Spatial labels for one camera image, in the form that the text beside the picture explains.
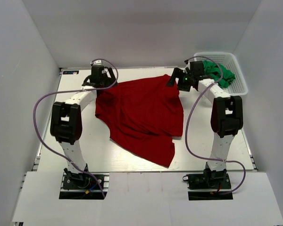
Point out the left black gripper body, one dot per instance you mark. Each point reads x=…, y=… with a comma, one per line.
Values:
x=106, y=82

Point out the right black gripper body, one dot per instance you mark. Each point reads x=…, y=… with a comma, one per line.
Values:
x=184, y=82

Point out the red t-shirt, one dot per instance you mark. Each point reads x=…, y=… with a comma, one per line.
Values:
x=143, y=117

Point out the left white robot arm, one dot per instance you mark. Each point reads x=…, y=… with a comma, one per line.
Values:
x=66, y=119

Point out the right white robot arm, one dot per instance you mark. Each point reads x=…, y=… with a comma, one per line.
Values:
x=226, y=117

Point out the blue label sticker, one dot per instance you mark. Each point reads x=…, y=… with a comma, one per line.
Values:
x=71, y=72

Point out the green t-shirt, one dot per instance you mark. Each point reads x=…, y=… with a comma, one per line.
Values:
x=224, y=76

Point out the white plastic basket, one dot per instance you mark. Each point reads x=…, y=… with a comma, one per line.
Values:
x=229, y=61

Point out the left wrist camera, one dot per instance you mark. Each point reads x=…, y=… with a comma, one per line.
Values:
x=97, y=69

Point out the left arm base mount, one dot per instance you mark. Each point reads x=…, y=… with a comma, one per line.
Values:
x=83, y=187

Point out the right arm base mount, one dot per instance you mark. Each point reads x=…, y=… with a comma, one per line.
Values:
x=209, y=186

